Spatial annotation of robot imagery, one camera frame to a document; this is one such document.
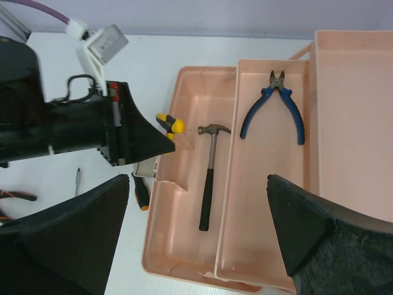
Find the black orange tip screwdriver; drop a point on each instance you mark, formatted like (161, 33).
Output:
(141, 193)

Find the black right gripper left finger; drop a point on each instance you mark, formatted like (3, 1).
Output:
(67, 248)

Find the pink translucent plastic toolbox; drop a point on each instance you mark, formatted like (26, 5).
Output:
(342, 84)

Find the long thin shaft screwdriver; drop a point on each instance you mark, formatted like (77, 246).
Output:
(171, 125)

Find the left aluminium corner post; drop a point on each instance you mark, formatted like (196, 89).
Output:
(12, 27)

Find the yellow black screwdriver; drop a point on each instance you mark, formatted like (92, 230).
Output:
(77, 181)

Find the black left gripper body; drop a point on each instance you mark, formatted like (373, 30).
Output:
(32, 127)

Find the claw hammer black handle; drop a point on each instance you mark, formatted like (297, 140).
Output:
(213, 130)

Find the blue handle cutting pliers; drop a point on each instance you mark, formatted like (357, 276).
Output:
(272, 114)

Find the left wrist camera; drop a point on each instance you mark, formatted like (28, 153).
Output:
(97, 48)

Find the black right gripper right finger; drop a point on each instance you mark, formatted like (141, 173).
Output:
(328, 248)

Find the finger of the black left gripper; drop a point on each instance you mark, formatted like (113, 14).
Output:
(130, 138)

